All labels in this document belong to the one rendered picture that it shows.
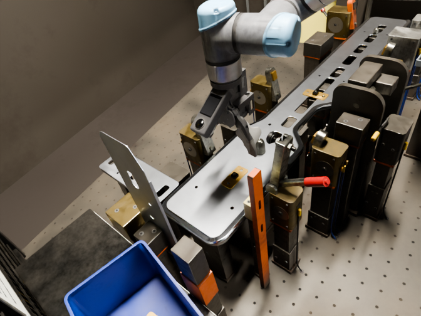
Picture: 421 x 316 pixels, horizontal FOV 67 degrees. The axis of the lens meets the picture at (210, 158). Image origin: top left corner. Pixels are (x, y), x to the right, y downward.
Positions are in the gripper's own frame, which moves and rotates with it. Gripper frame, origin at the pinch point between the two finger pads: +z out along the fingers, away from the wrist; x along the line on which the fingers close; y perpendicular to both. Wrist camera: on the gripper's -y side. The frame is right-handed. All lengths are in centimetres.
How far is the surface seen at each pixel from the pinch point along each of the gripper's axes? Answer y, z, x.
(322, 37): 82, 8, 15
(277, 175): -1.8, -0.2, -15.2
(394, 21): 113, 10, -4
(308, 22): 205, 57, 85
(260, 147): 11.7, 8.0, -1.0
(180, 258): -32.2, -8.3, -16.0
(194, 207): -14.3, 11.3, 2.8
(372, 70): 37.5, -7.8, -20.0
